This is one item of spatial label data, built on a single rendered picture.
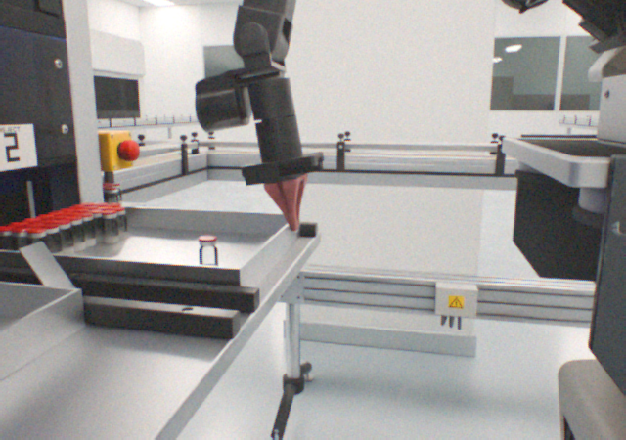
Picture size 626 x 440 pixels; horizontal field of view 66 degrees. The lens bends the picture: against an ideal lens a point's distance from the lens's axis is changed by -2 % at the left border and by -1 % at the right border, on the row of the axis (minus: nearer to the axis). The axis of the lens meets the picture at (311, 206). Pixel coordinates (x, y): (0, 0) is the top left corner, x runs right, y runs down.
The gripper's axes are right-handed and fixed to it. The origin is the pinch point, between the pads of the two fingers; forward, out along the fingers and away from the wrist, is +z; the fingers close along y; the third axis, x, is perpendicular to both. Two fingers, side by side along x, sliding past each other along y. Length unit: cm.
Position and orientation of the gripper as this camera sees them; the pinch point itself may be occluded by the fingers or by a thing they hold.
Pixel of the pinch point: (293, 224)
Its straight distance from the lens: 67.1
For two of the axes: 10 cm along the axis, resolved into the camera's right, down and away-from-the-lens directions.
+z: 1.7, 9.7, 1.7
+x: -2.1, 2.0, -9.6
